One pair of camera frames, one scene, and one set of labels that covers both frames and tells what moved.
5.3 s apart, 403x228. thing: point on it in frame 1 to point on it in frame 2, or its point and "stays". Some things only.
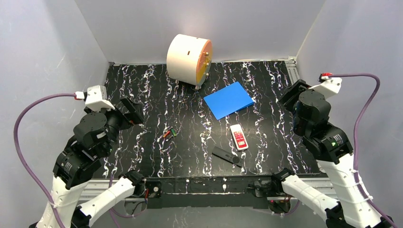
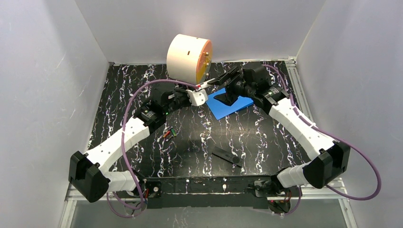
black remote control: x=227 y=156 stays
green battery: x=173 y=132 stays
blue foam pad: x=228 y=100 stays
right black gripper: x=290 y=94 to x=228 y=79
